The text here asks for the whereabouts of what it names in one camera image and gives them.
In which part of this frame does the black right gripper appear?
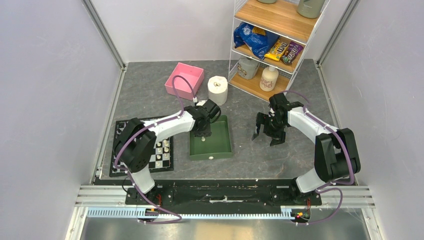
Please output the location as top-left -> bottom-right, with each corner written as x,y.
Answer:
251,111 -> 287,146

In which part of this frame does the green plastic tray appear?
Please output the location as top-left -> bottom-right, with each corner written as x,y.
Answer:
189,115 -> 233,161

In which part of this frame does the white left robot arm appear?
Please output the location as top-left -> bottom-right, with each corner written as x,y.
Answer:
112,99 -> 221,205

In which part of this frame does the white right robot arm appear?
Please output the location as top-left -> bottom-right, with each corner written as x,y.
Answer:
252,91 -> 361,205

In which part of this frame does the white toilet paper roll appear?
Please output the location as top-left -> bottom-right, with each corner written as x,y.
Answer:
207,75 -> 228,106

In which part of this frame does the pink plastic box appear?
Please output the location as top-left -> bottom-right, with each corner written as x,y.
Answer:
164,62 -> 205,101

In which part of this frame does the cream soap bottle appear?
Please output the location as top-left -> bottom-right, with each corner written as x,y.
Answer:
259,66 -> 279,92

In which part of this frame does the grey jug on shelf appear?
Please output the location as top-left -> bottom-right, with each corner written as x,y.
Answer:
237,57 -> 259,80

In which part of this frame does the black white chessboard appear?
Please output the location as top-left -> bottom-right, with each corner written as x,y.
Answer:
108,119 -> 174,178

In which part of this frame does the yellow candy bag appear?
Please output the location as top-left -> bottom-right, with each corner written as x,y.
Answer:
264,38 -> 290,61

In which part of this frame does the blue plastic bag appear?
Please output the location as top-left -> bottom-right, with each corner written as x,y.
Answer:
233,22 -> 280,60

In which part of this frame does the brown candy bag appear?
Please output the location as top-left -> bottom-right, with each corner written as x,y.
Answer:
280,41 -> 304,65

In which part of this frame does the grey green top bottle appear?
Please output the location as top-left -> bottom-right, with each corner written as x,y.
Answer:
296,0 -> 326,19

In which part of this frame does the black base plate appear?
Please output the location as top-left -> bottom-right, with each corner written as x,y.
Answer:
146,179 -> 322,214

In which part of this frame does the white wire wooden shelf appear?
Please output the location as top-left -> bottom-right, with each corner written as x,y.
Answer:
228,0 -> 330,101

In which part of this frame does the white cable duct rail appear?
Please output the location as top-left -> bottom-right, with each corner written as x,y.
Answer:
87,207 -> 295,220

